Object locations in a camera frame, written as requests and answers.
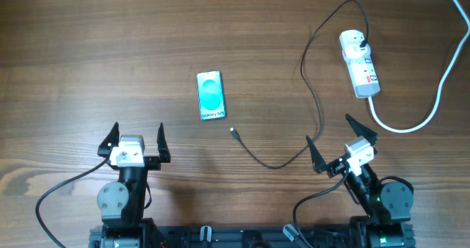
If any white power strip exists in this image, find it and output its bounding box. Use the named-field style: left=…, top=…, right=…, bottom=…
left=339, top=29, right=380, bottom=98

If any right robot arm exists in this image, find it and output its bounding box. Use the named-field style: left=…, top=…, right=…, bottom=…
left=295, top=114, right=416, bottom=248

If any white power strip cord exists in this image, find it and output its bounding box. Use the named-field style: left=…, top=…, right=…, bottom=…
left=367, top=0, right=470, bottom=134

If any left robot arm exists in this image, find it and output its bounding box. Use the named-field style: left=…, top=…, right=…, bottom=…
left=88, top=123, right=171, bottom=248

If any black USB charging cable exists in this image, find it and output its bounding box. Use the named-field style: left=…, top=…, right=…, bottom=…
left=229, top=0, right=370, bottom=170

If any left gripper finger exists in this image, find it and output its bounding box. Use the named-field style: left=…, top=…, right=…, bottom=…
left=156, top=123, right=171, bottom=163
left=97, top=122, right=120, bottom=157

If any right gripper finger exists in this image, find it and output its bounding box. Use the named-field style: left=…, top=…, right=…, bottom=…
left=305, top=136, right=327, bottom=173
left=345, top=114, right=378, bottom=145

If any blue Galaxy smartphone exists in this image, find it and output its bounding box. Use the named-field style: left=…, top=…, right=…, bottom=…
left=196, top=70, right=227, bottom=121

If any white charger plug adapter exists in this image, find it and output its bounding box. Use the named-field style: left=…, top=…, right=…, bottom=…
left=342, top=43, right=371, bottom=63

